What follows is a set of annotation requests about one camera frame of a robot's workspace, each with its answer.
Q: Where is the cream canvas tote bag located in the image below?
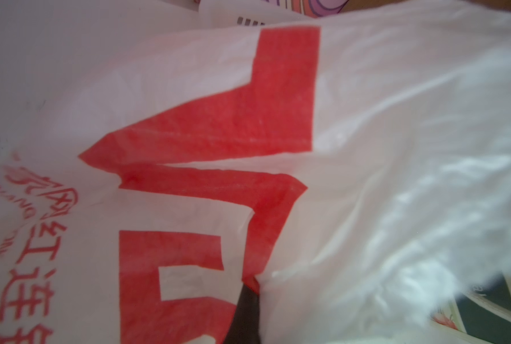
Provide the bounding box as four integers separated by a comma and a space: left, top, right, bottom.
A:
431, 274, 511, 343

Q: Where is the white plastic grocery bag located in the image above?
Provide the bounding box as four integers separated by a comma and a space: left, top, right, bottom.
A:
0, 1, 511, 343

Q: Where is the white plastic perforated basket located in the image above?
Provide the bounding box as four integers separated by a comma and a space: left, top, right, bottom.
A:
198, 0, 311, 29

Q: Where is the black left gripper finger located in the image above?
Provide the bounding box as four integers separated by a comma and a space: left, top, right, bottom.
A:
223, 285, 261, 344

